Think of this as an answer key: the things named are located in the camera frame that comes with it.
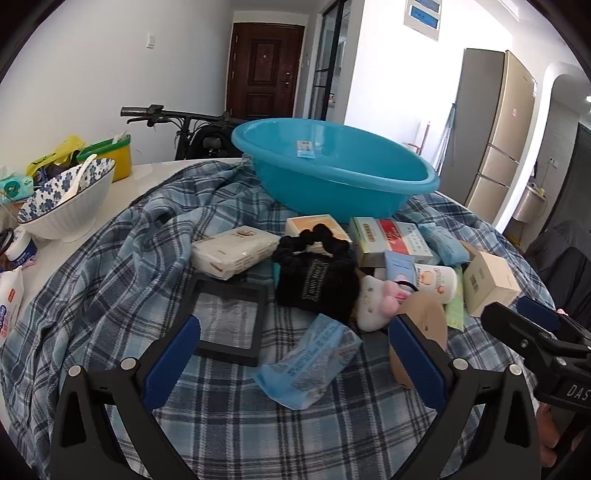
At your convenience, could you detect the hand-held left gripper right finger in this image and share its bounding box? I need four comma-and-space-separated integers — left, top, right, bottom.
389, 314, 541, 480

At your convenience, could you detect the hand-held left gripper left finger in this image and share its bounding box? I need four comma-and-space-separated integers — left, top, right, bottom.
48, 314, 201, 480

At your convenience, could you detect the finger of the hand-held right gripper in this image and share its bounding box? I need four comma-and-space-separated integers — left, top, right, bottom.
482, 302, 559, 365
517, 296, 591, 344

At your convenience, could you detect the light blue printed pack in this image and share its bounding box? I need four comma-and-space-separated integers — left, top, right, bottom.
254, 314, 363, 409

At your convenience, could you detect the blue plastic basin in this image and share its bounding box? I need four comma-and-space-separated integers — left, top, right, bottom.
231, 119, 440, 224

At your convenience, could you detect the person's right hand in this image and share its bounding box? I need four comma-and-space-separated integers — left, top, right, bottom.
538, 406, 561, 469

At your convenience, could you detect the beige cardboard box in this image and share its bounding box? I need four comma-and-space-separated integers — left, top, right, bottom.
464, 251, 522, 317

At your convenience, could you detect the tan round toy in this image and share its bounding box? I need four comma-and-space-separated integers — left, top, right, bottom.
390, 293, 448, 391

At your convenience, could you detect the dark chair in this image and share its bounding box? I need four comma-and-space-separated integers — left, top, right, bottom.
526, 222, 591, 315

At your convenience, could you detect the green tube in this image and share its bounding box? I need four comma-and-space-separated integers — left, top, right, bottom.
445, 268, 465, 330

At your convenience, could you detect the pink white plush toy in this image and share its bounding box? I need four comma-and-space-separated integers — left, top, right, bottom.
360, 277, 409, 330

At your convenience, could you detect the white lotion bottle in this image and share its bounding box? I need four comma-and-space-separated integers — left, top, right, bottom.
413, 265, 458, 303

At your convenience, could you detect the small light blue box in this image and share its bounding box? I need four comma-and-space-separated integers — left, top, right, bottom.
383, 251, 416, 282

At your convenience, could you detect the light blue soft packet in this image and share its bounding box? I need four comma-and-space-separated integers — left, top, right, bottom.
418, 224, 469, 264

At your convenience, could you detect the white bin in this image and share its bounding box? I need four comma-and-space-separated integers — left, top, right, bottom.
512, 182, 546, 222

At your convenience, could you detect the blue plaid cloth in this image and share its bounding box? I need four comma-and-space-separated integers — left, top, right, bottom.
0, 159, 557, 480

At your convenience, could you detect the red white cigarette carton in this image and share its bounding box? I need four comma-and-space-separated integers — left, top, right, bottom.
348, 217, 435, 268

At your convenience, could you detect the black glove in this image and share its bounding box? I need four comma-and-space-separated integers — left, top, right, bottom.
277, 258, 361, 324

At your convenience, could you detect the white tissue pack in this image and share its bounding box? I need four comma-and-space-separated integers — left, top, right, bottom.
191, 226, 280, 280

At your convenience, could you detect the black scrunchie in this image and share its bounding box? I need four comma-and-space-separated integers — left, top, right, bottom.
272, 224, 352, 264

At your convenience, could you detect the white wet wipes pack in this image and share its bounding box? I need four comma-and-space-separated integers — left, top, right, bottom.
0, 268, 24, 342

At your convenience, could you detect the gold refrigerator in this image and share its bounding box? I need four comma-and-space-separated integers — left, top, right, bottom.
455, 48, 539, 227

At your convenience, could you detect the orange white box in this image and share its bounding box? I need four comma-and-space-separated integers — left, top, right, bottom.
286, 215, 352, 250

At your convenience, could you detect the blue patterned white bowl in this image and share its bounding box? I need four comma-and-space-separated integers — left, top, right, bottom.
18, 159, 116, 243

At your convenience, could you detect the white jar with blue label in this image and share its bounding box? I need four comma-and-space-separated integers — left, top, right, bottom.
7, 228, 38, 268

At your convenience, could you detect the white spoon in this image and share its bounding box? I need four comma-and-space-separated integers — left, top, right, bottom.
60, 154, 98, 204

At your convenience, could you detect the yellow container with green lid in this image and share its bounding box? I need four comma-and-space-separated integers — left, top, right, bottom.
78, 134, 132, 183

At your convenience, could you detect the green tissue packet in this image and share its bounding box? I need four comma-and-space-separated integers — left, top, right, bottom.
0, 175, 35, 201

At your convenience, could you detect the yellow plastic bag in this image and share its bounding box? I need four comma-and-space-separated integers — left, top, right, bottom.
25, 136, 86, 178

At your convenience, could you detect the dark brown door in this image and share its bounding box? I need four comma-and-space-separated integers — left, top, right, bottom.
226, 23, 305, 121

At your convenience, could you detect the black framed glass door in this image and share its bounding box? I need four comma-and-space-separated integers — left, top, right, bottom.
307, 0, 352, 121

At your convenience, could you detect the black frame box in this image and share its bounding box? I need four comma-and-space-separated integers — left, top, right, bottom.
191, 274, 269, 367

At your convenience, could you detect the bicycle handlebar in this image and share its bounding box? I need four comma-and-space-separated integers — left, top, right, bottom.
121, 105, 250, 162

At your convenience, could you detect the wall panel with blue windows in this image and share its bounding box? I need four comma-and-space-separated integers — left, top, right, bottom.
404, 0, 441, 41

